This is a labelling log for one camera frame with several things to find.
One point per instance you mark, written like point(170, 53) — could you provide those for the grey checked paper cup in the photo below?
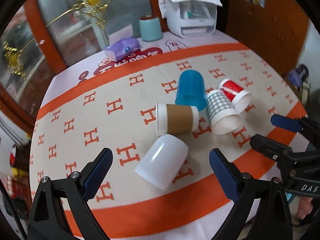
point(223, 116)

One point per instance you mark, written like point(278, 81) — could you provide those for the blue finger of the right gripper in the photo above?
point(286, 123)

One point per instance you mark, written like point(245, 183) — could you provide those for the purple tissue pack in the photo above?
point(122, 49)

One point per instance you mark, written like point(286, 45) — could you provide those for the red white paper cup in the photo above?
point(239, 97)

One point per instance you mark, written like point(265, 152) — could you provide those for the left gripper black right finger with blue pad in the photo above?
point(273, 218)

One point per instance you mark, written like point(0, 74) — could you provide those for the plain white cup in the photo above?
point(163, 161)

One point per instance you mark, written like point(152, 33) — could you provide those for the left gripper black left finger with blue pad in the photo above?
point(48, 219)

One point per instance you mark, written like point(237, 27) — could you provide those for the brown sleeve paper cup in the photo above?
point(176, 119)

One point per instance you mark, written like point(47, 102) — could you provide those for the teal canister brown lid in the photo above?
point(150, 28)

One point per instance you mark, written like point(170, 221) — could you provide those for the wooden glass cabinet doors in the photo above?
point(45, 37)

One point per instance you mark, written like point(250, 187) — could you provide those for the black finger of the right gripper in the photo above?
point(268, 147)

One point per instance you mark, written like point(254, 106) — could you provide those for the blue translucent plastic cup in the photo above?
point(191, 90)

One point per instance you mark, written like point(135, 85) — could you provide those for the white countertop appliance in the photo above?
point(191, 18)

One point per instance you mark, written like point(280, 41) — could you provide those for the orange beige H blanket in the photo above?
point(125, 129)

